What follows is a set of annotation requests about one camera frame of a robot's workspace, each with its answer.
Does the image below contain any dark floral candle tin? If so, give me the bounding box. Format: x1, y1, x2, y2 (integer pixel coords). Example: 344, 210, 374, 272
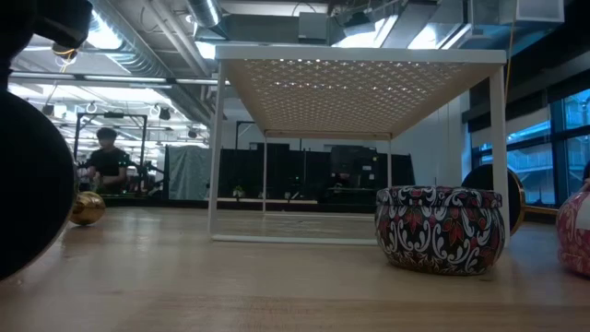
374, 185, 507, 277

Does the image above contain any gold candlestick holder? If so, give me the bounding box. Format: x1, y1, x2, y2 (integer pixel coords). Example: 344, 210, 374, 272
0, 89, 106, 282
461, 163, 560, 237

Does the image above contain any pink floral candle tin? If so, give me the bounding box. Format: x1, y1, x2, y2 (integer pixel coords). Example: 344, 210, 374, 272
555, 191, 590, 278

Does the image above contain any grey cloth cover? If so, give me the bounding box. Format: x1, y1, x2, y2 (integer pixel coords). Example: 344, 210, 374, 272
164, 145, 213, 201

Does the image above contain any white perforated shelf riser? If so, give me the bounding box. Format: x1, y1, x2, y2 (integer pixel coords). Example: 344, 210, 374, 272
206, 44, 513, 247

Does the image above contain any grey ceiling box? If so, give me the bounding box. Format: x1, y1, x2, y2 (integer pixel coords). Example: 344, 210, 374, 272
298, 11, 329, 41

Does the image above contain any long ceiling strip light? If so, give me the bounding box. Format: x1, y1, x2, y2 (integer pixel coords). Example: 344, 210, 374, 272
8, 72, 231, 88

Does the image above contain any black partition wall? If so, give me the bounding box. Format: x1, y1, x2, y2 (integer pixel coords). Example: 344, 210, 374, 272
218, 141, 416, 207

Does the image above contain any round silver air duct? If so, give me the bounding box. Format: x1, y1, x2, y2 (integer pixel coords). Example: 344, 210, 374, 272
186, 0, 222, 28

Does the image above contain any corrugated silver ceiling duct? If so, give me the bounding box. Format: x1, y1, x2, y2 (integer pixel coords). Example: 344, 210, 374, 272
89, 0, 167, 78

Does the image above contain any yellow hanging cable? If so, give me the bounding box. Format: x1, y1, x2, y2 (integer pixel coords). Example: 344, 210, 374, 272
503, 20, 516, 110

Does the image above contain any black ceiling device yellow cable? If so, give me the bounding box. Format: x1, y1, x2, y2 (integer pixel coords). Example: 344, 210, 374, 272
50, 41, 80, 64

